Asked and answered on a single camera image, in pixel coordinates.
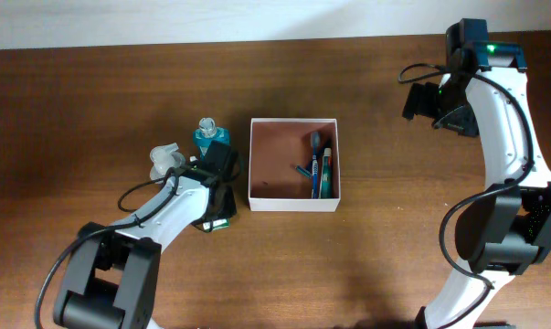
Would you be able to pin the teal mouthwash bottle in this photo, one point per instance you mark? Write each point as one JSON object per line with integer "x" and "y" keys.
{"x": 207, "y": 132}

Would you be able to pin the green white packet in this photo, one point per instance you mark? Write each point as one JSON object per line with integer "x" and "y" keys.
{"x": 215, "y": 224}

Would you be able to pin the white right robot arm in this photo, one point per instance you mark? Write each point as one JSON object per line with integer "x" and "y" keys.
{"x": 492, "y": 237}

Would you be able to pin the clear pump soap bottle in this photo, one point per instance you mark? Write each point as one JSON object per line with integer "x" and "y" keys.
{"x": 163, "y": 157}

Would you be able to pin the white cardboard box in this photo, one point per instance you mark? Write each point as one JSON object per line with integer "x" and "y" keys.
{"x": 276, "y": 146}

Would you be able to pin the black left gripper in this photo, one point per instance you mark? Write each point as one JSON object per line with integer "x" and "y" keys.
{"x": 229, "y": 209}

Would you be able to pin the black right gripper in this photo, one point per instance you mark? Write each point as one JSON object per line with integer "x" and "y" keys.
{"x": 421, "y": 100}

